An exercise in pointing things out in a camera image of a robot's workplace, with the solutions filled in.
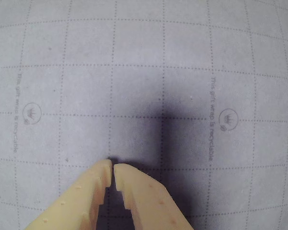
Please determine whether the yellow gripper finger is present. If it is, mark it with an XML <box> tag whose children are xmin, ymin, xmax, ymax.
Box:
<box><xmin>26</xmin><ymin>159</ymin><xmax>112</xmax><ymax>230</ymax></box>
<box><xmin>113</xmin><ymin>163</ymin><xmax>195</xmax><ymax>230</ymax></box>

